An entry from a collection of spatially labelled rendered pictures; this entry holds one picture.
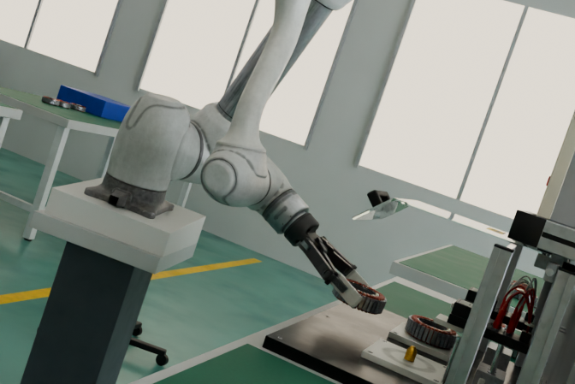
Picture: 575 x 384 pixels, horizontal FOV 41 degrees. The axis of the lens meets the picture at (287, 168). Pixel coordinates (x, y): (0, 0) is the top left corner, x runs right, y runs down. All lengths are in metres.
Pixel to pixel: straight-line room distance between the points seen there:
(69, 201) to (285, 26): 0.64
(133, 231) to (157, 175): 0.16
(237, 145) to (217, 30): 5.48
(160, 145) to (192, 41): 5.23
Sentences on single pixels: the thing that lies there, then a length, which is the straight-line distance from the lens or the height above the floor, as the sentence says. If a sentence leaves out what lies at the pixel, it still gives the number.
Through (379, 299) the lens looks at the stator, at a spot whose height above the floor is 0.85.
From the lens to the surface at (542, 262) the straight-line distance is 1.47.
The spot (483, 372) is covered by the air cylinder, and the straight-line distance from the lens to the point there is 1.44.
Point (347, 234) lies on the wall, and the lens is 6.37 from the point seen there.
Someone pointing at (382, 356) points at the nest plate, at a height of 0.78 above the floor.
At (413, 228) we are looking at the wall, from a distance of 6.25.
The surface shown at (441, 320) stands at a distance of 1.44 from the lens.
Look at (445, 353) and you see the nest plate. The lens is 1.66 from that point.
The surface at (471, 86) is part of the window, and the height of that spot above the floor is 1.88.
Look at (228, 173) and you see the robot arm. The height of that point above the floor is 1.00.
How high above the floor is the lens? 1.12
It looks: 3 degrees down
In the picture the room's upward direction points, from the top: 19 degrees clockwise
